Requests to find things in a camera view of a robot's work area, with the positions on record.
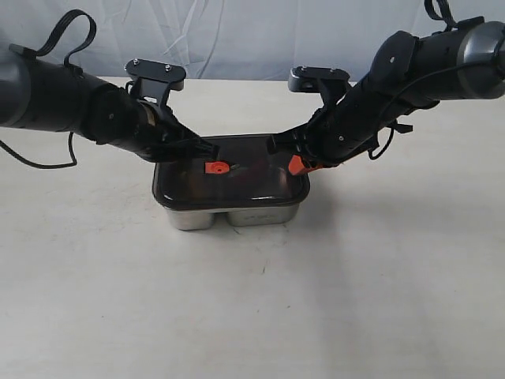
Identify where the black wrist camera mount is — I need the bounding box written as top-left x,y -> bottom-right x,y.
125,58 -> 186,113
288,66 -> 350,110

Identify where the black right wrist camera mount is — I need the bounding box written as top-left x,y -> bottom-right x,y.
288,66 -> 350,110

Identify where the red toy sausage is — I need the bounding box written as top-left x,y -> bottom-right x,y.
230,157 -> 270,182

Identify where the steel two-compartment lunch box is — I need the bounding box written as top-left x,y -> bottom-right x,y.
151,135 -> 311,231

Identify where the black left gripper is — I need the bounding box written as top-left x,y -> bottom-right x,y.
84,86 -> 219,163

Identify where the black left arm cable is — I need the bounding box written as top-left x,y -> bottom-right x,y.
0,8 -> 98,169

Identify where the dark lid with orange seal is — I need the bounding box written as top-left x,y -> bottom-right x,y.
151,134 -> 310,211

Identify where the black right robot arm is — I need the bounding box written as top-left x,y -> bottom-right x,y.
267,17 -> 504,169

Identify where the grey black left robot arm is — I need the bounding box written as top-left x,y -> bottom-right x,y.
1,45 -> 219,163

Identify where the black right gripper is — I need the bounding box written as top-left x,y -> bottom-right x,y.
266,31 -> 417,176

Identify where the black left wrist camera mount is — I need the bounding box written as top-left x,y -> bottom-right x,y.
125,58 -> 186,113

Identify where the blue-white backdrop cloth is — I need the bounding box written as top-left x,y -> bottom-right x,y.
0,0 -> 505,84

